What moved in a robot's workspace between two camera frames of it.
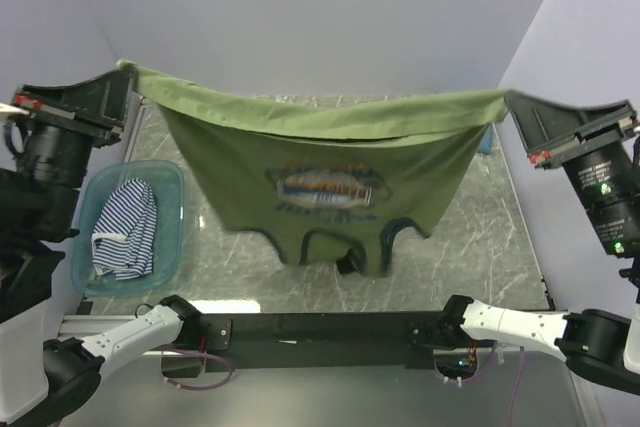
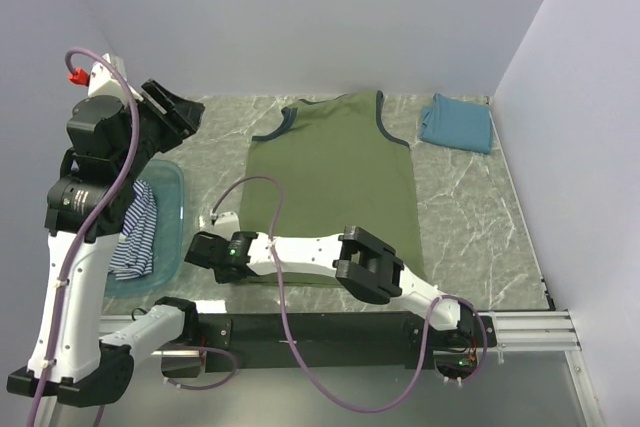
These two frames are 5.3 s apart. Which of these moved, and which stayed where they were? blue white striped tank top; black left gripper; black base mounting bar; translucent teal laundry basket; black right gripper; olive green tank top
Moved: black right gripper; black left gripper; olive green tank top
Stayed: black base mounting bar; translucent teal laundry basket; blue white striped tank top
